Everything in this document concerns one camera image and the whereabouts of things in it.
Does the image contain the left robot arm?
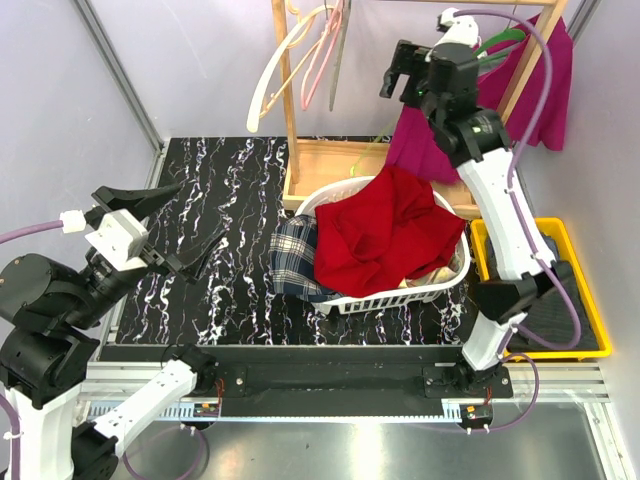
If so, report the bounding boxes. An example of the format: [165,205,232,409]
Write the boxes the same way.
[1,185,226,479]

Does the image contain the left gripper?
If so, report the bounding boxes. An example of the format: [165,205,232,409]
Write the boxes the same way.
[66,180,228,325]

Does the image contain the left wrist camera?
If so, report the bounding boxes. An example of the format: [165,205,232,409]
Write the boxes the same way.
[85,209,149,271]

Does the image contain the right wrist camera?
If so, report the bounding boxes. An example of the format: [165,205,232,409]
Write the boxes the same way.
[435,8,480,48]

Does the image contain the red dress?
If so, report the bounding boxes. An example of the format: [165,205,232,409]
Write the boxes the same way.
[314,166,465,298]

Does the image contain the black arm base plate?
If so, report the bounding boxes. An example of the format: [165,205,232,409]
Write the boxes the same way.
[99,344,514,419]

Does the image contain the yellow-green hanger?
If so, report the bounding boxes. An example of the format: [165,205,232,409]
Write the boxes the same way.
[349,119,398,177]

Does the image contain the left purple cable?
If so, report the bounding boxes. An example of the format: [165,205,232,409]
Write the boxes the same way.
[0,217,86,480]

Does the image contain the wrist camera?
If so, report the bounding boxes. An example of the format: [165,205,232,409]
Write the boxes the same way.
[85,209,149,271]
[435,8,480,48]

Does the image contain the cream plastic hanger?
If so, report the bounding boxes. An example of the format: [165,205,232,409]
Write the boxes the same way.
[245,0,331,134]

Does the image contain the navy plaid skirt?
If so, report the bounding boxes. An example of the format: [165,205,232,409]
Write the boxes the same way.
[269,215,342,303]

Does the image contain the wooden clothes rack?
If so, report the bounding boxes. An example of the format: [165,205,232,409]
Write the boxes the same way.
[247,0,569,220]

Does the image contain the folded dark clothes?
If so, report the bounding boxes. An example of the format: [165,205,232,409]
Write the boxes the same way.
[486,234,601,353]

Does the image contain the green hanger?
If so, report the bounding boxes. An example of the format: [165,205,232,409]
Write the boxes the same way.
[474,28,526,59]

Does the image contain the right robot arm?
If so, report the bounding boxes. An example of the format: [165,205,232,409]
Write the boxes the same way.
[380,40,577,397]

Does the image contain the yellow plastic bin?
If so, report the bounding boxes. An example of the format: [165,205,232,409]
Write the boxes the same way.
[471,217,612,360]

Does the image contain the magenta dress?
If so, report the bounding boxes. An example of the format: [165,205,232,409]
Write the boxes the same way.
[385,20,574,185]

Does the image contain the pink plastic hanger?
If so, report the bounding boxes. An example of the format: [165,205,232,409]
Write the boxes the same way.
[300,1,345,111]

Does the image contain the grey wire hanger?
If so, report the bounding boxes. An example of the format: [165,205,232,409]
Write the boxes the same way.
[328,0,352,112]

